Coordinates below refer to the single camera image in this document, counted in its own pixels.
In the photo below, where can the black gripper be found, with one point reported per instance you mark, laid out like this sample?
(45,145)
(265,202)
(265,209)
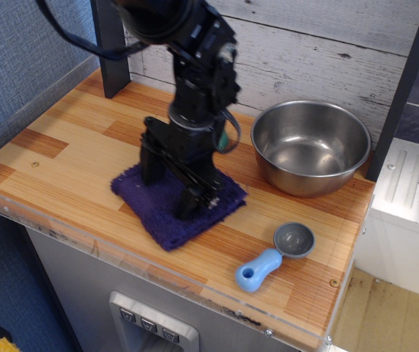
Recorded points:
(187,151)

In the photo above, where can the purple towel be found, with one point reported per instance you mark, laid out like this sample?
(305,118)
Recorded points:
(155,205)

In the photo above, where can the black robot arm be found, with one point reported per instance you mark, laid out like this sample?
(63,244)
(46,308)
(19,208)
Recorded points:
(204,50)

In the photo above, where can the stainless steel bowl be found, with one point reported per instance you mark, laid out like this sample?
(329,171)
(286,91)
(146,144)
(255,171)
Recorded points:
(309,148)

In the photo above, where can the grey button control panel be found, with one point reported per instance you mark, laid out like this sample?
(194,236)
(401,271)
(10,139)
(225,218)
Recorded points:
(143,328)

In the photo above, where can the clear acrylic table edge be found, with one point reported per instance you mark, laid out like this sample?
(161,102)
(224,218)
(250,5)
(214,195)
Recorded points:
(83,270)

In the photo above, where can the white ridged side cabinet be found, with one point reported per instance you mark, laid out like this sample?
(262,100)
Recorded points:
(389,245)

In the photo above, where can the dark grey left post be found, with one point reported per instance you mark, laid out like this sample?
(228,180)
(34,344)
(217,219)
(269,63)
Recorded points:
(110,34)

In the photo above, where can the dark grey post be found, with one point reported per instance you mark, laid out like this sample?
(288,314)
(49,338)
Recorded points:
(110,34)
(404,88)

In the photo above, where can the blue handled grey spoon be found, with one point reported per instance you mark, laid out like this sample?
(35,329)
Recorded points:
(291,240)

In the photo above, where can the dark grey right post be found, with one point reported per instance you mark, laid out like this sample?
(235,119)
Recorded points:
(404,88)

